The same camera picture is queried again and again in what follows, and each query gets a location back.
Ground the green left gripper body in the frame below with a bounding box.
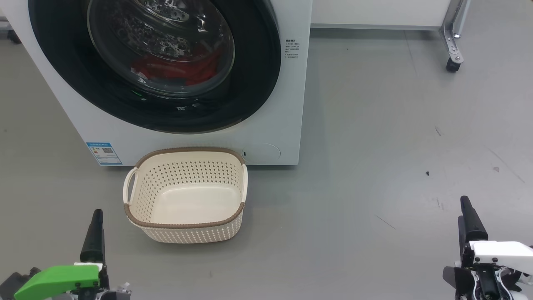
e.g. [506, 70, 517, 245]
[15, 262, 132, 300]

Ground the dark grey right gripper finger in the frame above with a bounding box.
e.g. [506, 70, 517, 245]
[460, 196, 488, 244]
[458, 216, 469, 267]

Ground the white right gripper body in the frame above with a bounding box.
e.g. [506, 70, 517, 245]
[443, 241, 533, 300]

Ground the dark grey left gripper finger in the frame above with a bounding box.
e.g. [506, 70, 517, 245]
[80, 209, 105, 264]

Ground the red and white garment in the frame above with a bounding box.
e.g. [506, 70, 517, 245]
[131, 50, 221, 86]

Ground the dark washing machine door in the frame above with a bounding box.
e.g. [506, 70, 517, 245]
[28, 0, 282, 134]

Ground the beige perforated laundry basket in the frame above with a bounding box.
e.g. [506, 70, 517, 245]
[123, 147, 249, 244]

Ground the white front-load washing machine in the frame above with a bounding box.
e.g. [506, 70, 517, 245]
[0, 0, 313, 166]

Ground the blue energy label sticker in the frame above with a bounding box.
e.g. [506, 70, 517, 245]
[86, 142, 123, 166]

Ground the silver metal partition leg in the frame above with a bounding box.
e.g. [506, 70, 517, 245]
[440, 0, 472, 63]

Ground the white partition panel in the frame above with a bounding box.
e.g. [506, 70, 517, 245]
[310, 0, 452, 30]

